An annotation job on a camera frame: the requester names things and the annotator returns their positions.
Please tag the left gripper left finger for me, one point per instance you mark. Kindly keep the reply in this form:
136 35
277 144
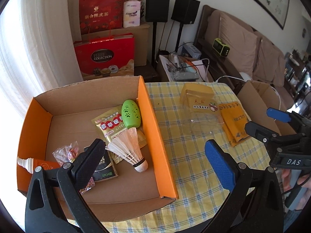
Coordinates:
75 177

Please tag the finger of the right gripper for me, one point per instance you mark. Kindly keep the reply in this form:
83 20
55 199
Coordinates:
287 117
273 139

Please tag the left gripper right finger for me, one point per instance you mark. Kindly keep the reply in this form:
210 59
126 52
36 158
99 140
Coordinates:
234 177

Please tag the bag of colourful rubber bands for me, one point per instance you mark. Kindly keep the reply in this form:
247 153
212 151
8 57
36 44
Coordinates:
69 153

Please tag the black tissue pack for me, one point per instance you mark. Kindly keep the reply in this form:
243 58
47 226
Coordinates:
105 169

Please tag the orange patterned towel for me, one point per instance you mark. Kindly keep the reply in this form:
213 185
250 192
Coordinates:
235 120

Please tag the orange white lotion tube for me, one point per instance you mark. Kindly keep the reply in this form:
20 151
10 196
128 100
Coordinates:
30 164

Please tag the white feather shuttlecock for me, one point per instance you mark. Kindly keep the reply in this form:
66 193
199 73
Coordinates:
126 146

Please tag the gold hand warmer packet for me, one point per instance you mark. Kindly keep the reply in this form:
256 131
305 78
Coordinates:
111 126

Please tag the clear plastic jar yellow lid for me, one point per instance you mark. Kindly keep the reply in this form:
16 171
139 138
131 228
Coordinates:
200 114

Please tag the green paw print case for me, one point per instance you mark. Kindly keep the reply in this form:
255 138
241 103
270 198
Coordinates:
130 114

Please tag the brown cardboard box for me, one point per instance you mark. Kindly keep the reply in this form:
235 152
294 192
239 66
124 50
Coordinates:
256 98

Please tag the orange cardboard box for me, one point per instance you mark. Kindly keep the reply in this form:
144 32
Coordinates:
64 115

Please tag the brown sofa with cushions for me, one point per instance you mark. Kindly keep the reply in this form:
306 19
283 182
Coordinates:
252 55

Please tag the green black radio clock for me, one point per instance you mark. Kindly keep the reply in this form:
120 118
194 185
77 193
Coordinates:
221 48

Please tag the box with cluttered gadgets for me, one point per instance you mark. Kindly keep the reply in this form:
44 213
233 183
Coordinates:
188 66

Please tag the red Ferrero gift bag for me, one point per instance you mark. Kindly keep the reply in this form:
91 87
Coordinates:
106 56

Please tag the white curtain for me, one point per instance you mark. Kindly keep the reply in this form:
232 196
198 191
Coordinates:
37 52

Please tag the right black speaker on stand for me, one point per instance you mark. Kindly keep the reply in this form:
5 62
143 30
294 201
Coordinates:
184 12

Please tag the black speaker on stand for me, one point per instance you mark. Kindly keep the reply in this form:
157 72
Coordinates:
156 11
184 12

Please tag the large brown carton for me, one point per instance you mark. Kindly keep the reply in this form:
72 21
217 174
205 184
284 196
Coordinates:
141 35

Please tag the dark red tea gift bag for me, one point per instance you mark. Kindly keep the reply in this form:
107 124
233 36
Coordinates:
99 15

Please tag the left black speaker on stand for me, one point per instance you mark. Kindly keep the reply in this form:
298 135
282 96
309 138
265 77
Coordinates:
156 11

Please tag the white tissue roll pack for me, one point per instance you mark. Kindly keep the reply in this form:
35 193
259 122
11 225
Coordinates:
131 13

